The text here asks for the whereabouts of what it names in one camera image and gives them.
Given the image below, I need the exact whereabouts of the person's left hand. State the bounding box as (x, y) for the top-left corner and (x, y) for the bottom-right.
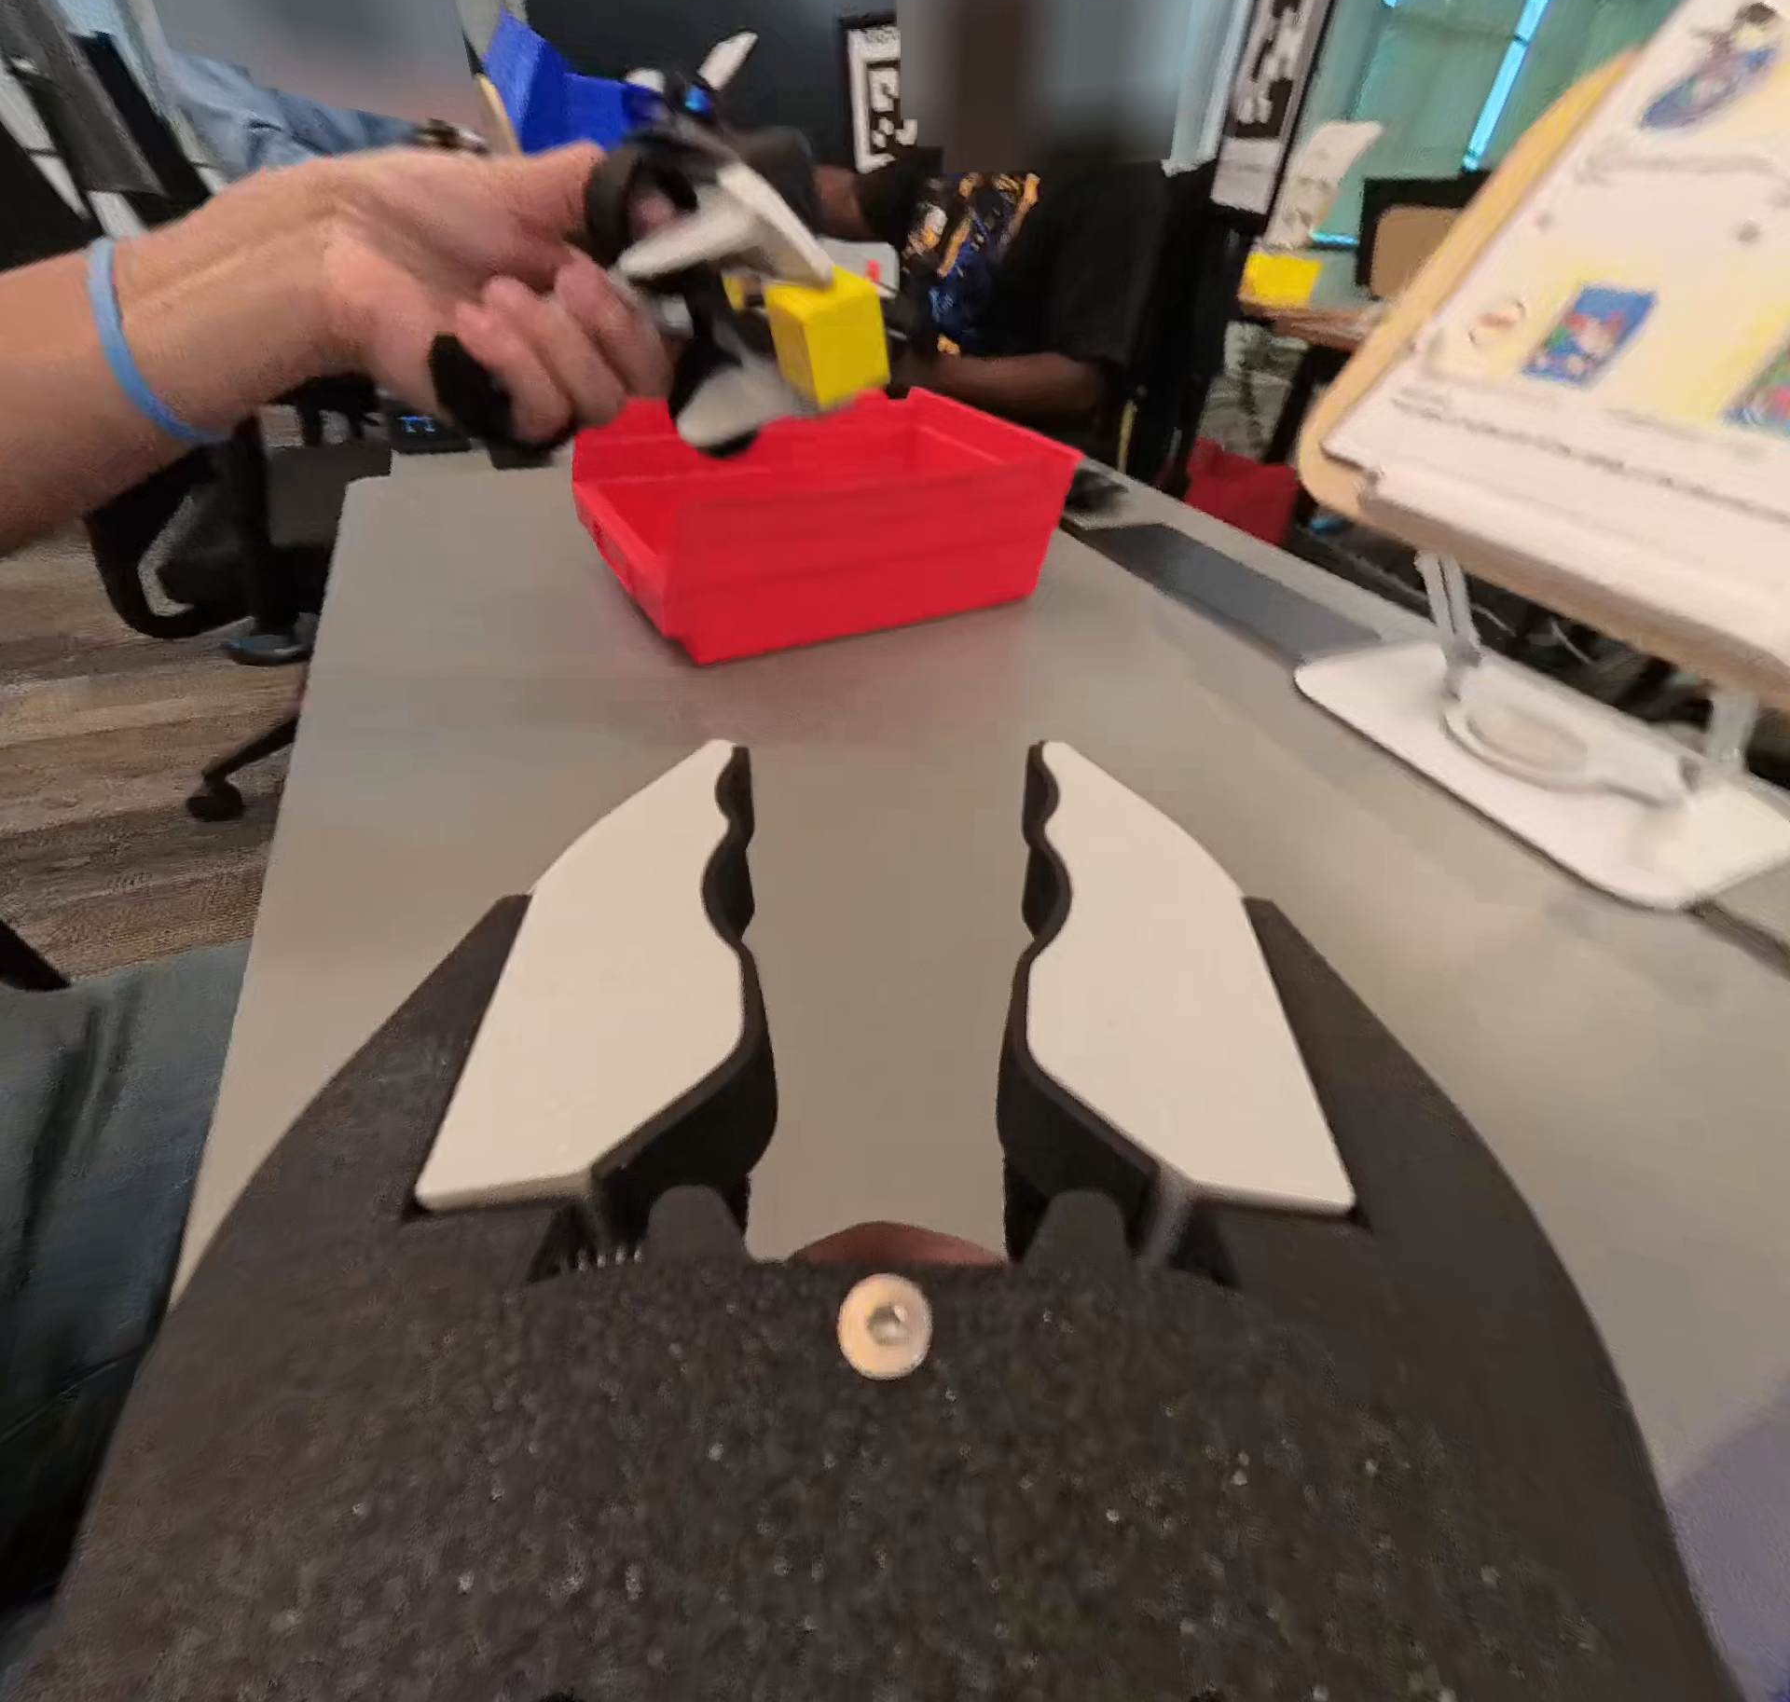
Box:
(302, 142), (678, 448)

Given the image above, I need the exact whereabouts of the yellow wooden cube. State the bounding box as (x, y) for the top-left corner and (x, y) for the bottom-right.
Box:
(763, 269), (895, 416)

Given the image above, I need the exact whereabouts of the small printed marker board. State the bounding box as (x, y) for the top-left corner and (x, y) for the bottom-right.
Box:
(841, 18), (916, 169)

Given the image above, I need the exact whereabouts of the blue wristband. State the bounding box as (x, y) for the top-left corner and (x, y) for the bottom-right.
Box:
(81, 232), (232, 448)

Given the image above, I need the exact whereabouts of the red plastic bin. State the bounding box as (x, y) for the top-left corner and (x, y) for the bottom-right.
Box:
(570, 388), (1083, 667)

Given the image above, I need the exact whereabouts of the clipboard with instruction sheet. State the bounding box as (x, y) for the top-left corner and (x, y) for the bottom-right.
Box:
(1298, 0), (1790, 713)

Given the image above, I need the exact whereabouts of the black office chair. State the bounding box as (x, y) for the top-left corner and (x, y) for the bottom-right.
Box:
(78, 373), (359, 826)

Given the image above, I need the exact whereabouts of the red bag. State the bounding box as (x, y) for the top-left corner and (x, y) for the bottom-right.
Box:
(1187, 435), (1306, 549)

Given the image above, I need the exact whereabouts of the blue plastic bin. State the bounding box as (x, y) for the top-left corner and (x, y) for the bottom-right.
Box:
(483, 14), (677, 155)

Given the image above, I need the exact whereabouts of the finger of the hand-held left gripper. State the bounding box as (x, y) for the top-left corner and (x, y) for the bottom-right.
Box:
(670, 347), (802, 457)
(617, 189), (841, 294)

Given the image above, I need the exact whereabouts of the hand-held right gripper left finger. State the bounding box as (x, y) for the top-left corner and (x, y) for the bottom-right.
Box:
(416, 741), (779, 1220)

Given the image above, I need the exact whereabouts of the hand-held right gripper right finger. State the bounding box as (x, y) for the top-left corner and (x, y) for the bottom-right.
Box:
(995, 741), (1363, 1222)

